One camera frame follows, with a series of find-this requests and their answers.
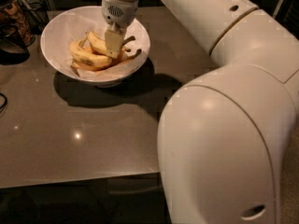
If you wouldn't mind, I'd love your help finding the black wire rack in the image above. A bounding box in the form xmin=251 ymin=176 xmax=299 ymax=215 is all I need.
xmin=19 ymin=0 xmax=50 ymax=35

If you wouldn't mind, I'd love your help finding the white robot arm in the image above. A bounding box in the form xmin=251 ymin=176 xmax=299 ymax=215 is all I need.
xmin=102 ymin=0 xmax=299 ymax=224

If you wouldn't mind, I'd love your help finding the black cable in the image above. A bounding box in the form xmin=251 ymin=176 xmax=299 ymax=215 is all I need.
xmin=0 ymin=92 xmax=8 ymax=114

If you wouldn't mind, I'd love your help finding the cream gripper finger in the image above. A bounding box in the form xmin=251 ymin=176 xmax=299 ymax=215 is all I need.
xmin=105 ymin=22 xmax=126 ymax=59

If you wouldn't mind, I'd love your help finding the yellow banana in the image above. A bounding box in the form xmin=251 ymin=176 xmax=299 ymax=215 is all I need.
xmin=71 ymin=49 xmax=141 ymax=72
xmin=69 ymin=35 xmax=113 ymax=67
xmin=86 ymin=31 xmax=136 ymax=58

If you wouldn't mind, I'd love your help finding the white paper liner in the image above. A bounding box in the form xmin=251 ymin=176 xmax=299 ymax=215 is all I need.
xmin=56 ymin=7 xmax=150 ymax=86

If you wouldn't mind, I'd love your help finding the white bowl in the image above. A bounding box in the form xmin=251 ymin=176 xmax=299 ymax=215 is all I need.
xmin=40 ymin=6 xmax=150 ymax=87

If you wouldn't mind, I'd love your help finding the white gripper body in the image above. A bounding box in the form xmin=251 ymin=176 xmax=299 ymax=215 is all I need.
xmin=102 ymin=0 xmax=137 ymax=32

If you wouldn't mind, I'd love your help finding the black kettle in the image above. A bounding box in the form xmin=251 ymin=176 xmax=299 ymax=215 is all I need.
xmin=0 ymin=24 xmax=30 ymax=64

